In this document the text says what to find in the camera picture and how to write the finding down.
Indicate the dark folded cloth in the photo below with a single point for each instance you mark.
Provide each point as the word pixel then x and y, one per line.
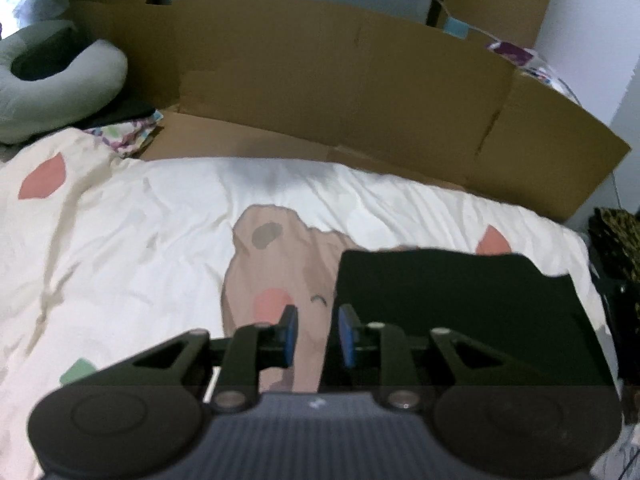
pixel 120 112

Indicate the patterned cloth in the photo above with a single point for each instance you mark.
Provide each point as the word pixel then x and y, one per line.
pixel 130 137

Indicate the leopard print cloth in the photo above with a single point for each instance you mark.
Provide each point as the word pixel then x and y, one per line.
pixel 617 240

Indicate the large cardboard sheet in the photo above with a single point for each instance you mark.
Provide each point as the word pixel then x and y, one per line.
pixel 325 85

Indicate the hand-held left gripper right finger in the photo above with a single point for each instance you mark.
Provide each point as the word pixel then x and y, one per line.
pixel 346 335

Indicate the purple white printed bag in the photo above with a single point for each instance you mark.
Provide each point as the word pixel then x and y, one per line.
pixel 512 52

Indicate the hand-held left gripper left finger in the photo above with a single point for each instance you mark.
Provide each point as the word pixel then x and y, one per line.
pixel 290 335

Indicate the grey neck pillow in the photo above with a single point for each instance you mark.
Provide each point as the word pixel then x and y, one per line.
pixel 95 85

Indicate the plain black garment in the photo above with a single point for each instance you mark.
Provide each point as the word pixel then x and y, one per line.
pixel 450 295

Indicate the white plastic bag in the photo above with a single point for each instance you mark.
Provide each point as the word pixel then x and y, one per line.
pixel 30 0

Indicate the white bear printed blanket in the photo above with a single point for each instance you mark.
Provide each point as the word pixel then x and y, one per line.
pixel 150 240

